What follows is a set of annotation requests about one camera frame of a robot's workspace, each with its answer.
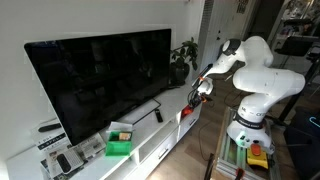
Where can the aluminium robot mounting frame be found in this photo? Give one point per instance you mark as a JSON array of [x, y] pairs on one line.
[[226, 156]]

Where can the white TV cabinet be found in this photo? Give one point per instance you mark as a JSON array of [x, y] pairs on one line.
[[156, 140]]

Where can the white keyboard remote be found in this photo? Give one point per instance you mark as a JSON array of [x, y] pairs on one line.
[[75, 158]]

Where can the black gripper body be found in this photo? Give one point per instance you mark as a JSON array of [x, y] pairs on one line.
[[196, 97]]

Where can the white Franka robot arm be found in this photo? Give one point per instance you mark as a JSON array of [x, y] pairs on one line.
[[266, 83]]

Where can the printed newspaper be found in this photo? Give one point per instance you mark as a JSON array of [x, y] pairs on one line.
[[90, 145]]

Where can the green leafy houseplant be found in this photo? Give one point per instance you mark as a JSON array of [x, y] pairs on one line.
[[185, 51]]

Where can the black remote control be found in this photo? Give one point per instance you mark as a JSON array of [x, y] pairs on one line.
[[159, 115]]

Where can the black plant pot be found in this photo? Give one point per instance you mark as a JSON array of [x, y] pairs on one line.
[[179, 73]]

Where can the green plastic box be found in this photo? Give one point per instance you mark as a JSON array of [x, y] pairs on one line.
[[118, 146]]

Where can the dark upholstered chair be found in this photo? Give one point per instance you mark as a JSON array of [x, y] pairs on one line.
[[303, 146]]

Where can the black flat screen television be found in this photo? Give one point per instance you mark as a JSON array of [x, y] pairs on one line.
[[100, 83]]

